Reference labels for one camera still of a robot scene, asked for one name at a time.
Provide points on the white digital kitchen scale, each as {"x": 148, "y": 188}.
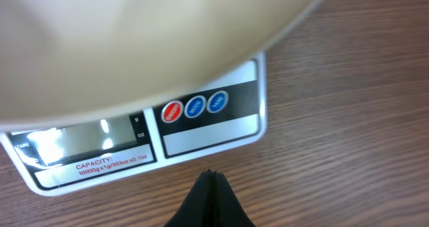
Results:
{"x": 225, "y": 114}

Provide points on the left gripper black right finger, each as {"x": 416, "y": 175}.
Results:
{"x": 227, "y": 210}

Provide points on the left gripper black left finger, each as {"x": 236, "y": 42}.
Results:
{"x": 195, "y": 210}

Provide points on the white bowl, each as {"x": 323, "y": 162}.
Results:
{"x": 65, "y": 62}

